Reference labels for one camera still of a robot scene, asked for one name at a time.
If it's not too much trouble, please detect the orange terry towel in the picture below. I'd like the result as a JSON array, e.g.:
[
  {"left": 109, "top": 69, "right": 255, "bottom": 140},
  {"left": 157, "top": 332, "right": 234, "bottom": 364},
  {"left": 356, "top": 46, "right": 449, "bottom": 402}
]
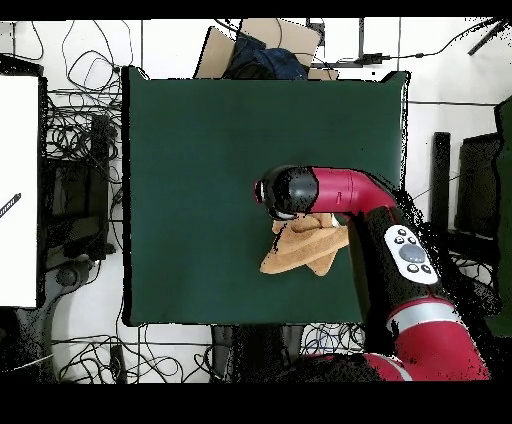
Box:
[{"left": 258, "top": 211, "right": 352, "bottom": 277}]

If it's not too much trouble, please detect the dark green table cloth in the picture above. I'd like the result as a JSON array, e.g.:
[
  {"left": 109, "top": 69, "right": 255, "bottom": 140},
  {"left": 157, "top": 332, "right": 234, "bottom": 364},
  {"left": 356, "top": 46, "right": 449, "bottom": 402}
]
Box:
[{"left": 121, "top": 65, "right": 411, "bottom": 327}]

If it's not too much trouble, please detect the dark blue garment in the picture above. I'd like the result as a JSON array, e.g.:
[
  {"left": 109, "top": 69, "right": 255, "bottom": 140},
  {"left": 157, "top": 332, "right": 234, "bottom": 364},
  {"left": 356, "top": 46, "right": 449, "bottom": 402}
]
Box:
[{"left": 222, "top": 33, "right": 310, "bottom": 81}]

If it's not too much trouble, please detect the brown cardboard box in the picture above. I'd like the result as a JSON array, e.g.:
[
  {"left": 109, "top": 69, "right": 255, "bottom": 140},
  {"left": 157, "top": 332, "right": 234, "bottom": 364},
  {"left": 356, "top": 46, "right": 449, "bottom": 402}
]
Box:
[{"left": 193, "top": 17, "right": 340, "bottom": 82}]

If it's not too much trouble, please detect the black power strip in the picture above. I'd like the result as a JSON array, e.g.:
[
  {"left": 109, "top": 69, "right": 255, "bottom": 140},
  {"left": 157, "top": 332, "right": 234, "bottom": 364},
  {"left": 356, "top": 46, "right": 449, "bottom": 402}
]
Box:
[{"left": 108, "top": 344, "right": 128, "bottom": 384}]

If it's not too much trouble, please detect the black striped stick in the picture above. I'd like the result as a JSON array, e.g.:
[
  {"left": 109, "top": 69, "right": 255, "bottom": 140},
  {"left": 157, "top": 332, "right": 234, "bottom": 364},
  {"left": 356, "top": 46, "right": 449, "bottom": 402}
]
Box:
[{"left": 0, "top": 192, "right": 22, "bottom": 220}]

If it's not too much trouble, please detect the black rod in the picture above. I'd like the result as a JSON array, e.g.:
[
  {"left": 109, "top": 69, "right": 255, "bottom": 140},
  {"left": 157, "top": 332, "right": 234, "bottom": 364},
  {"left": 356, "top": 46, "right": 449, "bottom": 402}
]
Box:
[{"left": 466, "top": 18, "right": 506, "bottom": 57}]

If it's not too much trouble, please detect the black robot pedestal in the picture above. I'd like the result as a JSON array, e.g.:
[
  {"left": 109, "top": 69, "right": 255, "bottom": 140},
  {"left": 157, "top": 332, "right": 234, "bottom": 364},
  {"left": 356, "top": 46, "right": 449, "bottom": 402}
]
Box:
[{"left": 210, "top": 323, "right": 305, "bottom": 383}]

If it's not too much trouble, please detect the black frame stand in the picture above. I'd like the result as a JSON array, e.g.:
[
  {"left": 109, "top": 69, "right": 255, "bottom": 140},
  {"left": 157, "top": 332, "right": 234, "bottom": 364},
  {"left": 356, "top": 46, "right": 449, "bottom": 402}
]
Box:
[{"left": 38, "top": 113, "right": 116, "bottom": 262}]

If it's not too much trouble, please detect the black cable bundle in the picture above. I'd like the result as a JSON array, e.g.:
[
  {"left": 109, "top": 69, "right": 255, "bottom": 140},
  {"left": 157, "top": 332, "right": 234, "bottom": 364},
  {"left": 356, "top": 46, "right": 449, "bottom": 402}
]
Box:
[{"left": 42, "top": 19, "right": 135, "bottom": 185}]

